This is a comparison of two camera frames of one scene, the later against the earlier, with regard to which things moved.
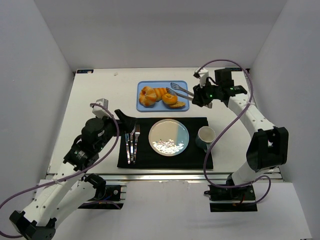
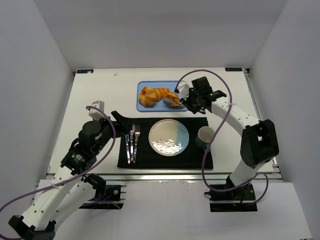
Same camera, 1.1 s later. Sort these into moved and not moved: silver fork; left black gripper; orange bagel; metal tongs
Moved: metal tongs
Not moved: left black gripper; orange bagel; silver fork
